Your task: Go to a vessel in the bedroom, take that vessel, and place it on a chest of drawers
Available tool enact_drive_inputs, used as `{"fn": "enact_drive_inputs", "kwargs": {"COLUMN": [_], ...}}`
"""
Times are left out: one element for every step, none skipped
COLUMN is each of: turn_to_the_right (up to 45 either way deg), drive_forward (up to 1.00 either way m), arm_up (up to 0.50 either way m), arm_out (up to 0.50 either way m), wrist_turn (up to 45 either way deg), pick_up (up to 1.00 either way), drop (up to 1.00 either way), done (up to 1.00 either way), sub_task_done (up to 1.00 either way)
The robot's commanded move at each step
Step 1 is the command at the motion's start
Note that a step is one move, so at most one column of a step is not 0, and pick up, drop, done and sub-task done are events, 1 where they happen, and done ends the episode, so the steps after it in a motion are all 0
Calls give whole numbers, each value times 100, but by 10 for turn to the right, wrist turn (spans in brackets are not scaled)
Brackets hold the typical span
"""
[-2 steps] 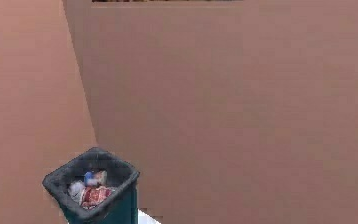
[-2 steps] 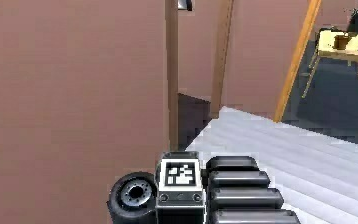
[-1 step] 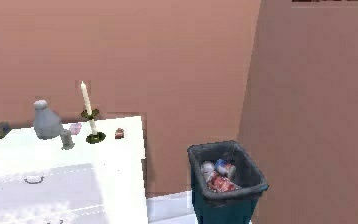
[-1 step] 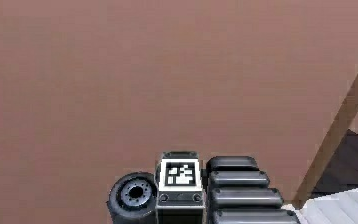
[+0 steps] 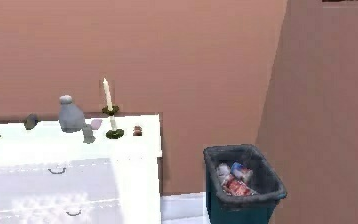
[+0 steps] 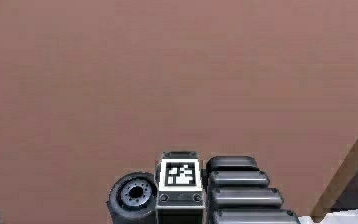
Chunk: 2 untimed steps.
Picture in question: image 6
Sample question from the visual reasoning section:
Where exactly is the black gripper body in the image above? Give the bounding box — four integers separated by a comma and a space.
106, 171, 159, 224

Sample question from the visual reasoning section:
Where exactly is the white flat object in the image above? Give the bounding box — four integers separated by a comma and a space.
297, 207, 358, 224

